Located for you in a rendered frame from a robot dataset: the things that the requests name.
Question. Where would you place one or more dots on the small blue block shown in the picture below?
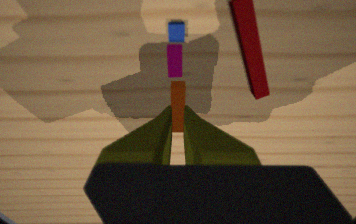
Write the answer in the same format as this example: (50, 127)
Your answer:
(176, 31)

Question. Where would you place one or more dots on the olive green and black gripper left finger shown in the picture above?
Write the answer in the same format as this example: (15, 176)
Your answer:
(144, 144)

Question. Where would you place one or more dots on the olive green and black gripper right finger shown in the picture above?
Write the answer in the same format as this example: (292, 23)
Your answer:
(213, 146)

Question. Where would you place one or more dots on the red rod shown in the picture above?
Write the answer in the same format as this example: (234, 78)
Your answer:
(244, 19)

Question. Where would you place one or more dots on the magenta rod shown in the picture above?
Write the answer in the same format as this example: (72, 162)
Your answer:
(174, 59)

